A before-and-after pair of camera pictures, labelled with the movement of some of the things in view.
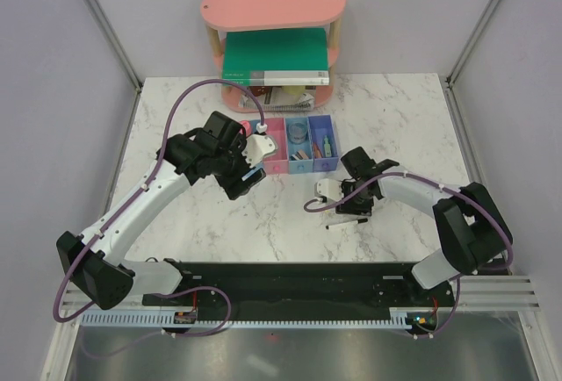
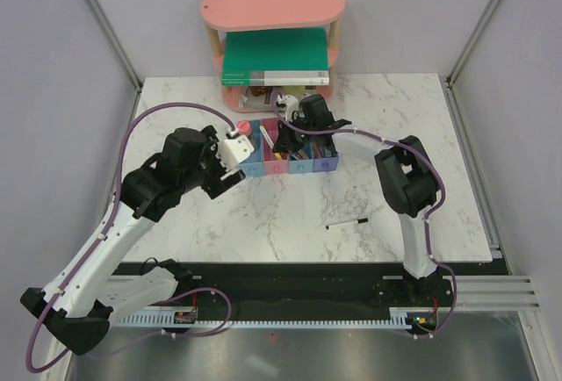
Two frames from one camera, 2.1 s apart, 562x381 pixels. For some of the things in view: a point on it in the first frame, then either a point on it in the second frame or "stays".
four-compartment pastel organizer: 305,144 stays
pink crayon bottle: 248,126 stays
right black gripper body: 358,204 to 297,120
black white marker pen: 361,220 stays
